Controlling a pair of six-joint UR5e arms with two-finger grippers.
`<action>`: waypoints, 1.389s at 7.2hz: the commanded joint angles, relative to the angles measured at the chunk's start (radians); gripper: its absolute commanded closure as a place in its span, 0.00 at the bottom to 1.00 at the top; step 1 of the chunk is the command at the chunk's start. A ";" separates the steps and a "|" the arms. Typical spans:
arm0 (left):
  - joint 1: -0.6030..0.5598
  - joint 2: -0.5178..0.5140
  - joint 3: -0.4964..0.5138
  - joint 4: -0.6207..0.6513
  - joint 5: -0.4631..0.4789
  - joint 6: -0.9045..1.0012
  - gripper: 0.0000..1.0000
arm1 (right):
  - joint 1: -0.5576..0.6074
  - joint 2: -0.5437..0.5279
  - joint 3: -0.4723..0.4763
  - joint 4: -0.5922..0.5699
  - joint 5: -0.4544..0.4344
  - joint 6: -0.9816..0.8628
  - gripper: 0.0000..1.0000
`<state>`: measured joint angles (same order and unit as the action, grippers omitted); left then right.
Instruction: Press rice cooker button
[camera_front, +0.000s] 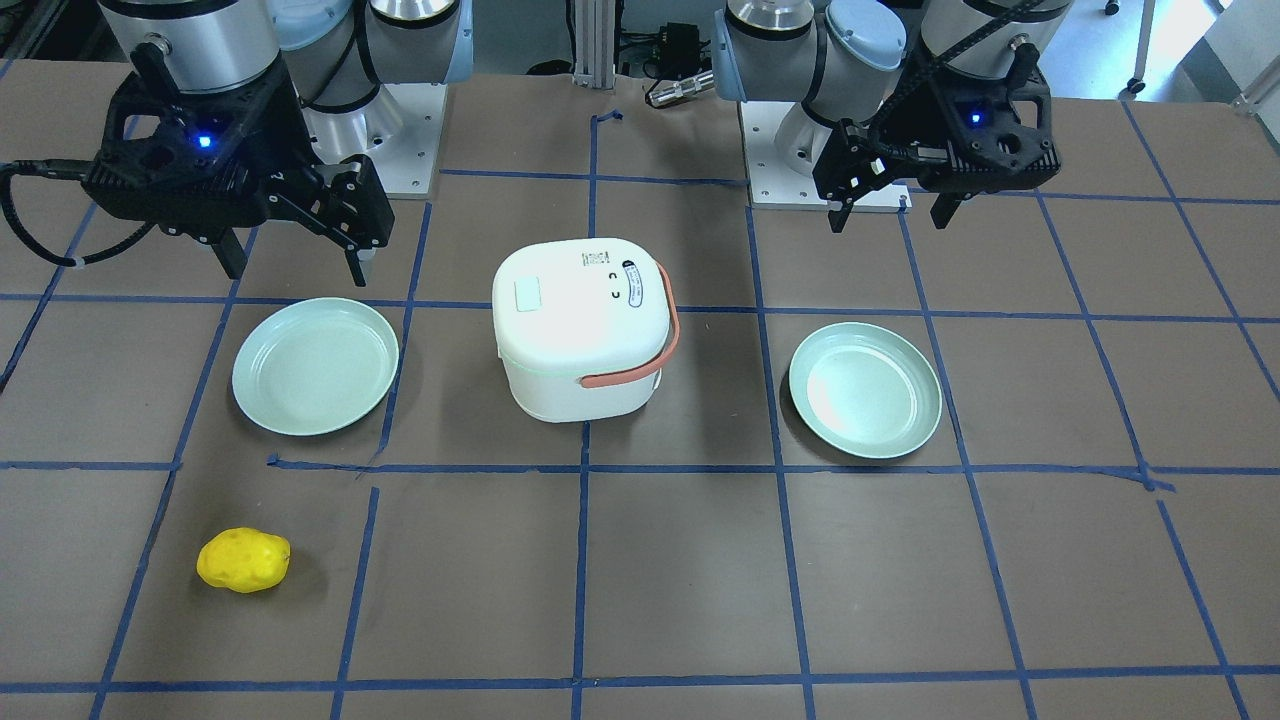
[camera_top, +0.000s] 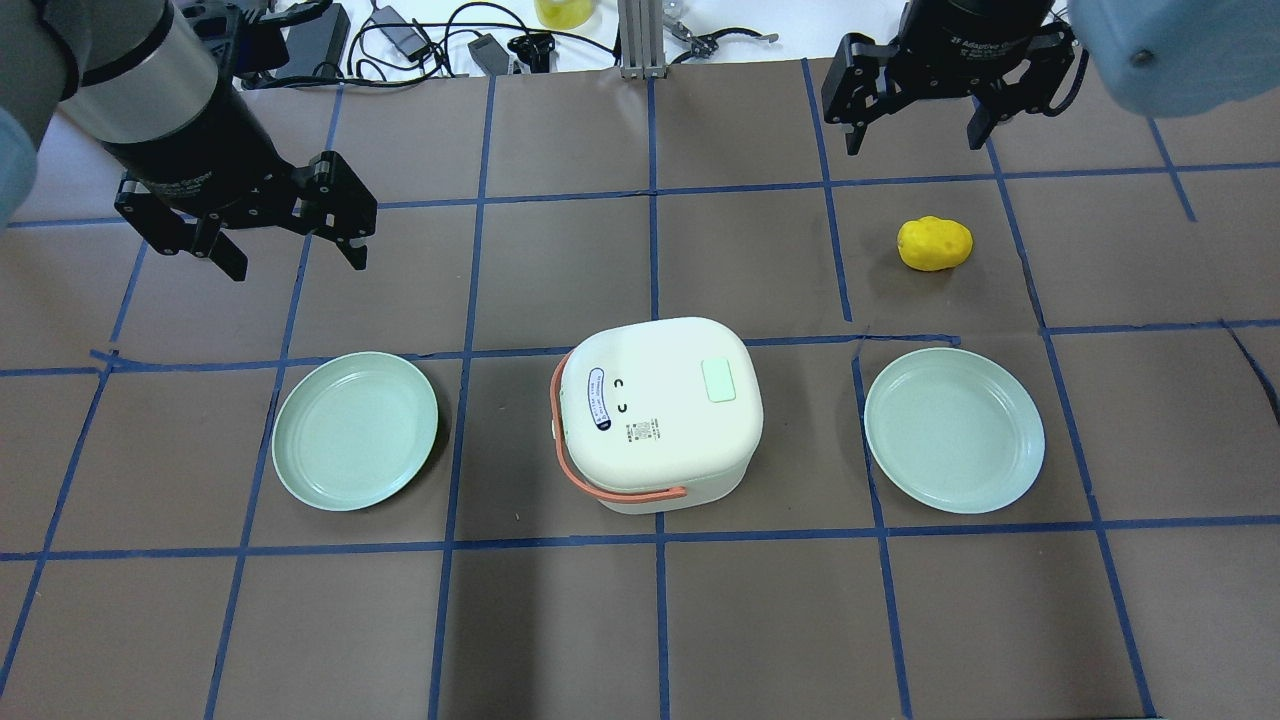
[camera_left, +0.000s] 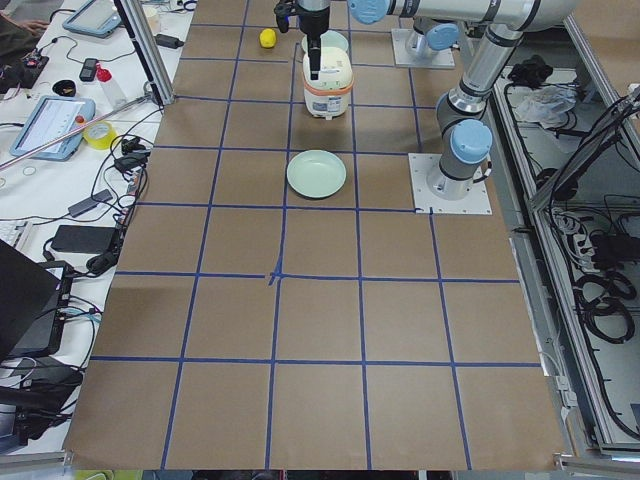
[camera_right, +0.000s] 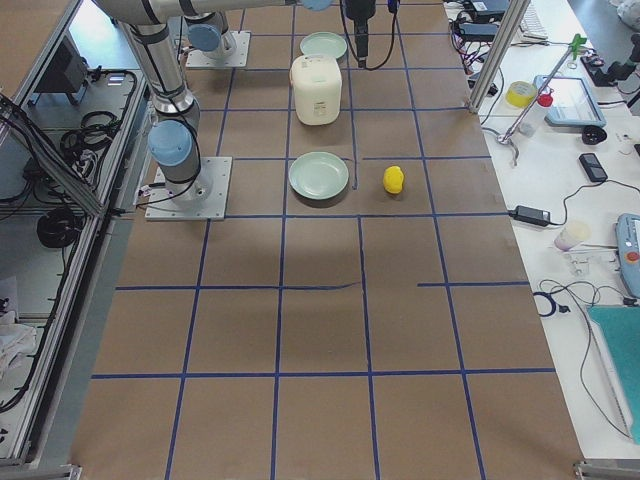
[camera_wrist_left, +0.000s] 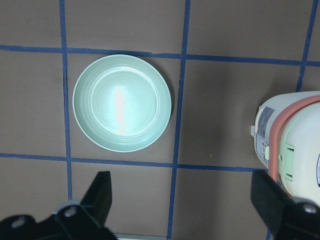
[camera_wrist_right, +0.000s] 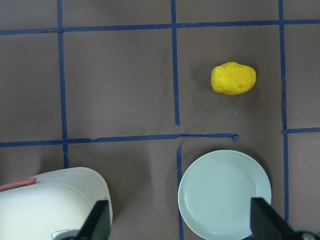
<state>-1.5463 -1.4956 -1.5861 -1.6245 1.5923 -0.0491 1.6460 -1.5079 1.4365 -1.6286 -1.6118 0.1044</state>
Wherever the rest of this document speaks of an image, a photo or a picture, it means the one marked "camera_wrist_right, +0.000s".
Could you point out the pale green plate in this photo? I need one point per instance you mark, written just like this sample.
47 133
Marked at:
215 192

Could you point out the white rice cooker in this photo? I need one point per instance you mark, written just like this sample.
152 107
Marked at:
49 204

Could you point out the yellow toy potato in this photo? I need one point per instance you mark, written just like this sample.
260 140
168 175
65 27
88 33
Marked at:
232 78

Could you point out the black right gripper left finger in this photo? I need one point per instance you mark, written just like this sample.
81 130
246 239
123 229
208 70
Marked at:
97 226

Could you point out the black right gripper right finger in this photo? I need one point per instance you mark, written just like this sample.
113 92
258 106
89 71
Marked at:
266 223

